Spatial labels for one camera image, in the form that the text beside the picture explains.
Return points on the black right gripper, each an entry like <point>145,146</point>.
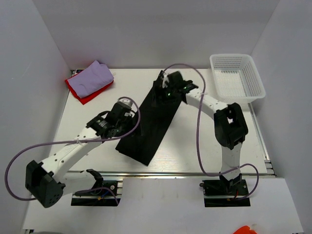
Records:
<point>163,89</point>

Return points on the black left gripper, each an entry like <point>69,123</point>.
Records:
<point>129,119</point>

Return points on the black t-shirt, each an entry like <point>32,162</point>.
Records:
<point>142,144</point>

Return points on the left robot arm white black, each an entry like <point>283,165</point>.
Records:
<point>50,179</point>

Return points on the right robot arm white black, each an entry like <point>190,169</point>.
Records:
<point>230,128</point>

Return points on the folded lilac t-shirt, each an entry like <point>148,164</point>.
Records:
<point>91,79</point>

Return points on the white plastic basket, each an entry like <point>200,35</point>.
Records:
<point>236,78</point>

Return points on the orange object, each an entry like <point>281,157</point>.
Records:
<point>245,230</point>

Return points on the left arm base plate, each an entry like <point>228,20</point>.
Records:
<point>103,193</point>

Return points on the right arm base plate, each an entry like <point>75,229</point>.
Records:
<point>218,194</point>

